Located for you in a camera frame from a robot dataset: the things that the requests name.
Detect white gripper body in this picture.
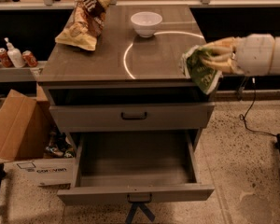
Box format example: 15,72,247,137
234,34,275,77

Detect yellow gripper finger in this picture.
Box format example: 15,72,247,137
200,53,235,74
203,36,239,54

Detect green jalapeno chip bag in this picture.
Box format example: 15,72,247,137
178,45,221,95

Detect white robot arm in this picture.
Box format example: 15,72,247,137
200,34,280,77

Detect closed grey top drawer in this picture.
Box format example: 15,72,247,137
49,103,214,133

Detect grey drawer cabinet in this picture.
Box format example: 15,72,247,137
37,6,214,143

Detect open grey middle drawer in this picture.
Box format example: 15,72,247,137
58,131,214,205

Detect brown yellow chip bag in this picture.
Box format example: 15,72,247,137
55,0,112,51

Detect white bowl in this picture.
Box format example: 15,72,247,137
131,11,162,37

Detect red soda can right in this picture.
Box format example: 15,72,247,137
22,50,38,67

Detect red soda can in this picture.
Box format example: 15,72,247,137
0,48,13,68
22,50,38,67

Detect white pump bottle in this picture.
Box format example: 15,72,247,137
5,37,25,68

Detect white cardboard box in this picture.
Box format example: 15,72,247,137
15,158,75,186

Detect brown cardboard box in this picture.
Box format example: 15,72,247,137
0,90,50,161

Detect red soda can left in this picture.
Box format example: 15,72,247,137
0,48,13,68

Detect grey low shelf ledge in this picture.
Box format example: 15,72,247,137
0,61,47,83

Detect black cable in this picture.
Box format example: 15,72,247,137
238,77,278,138

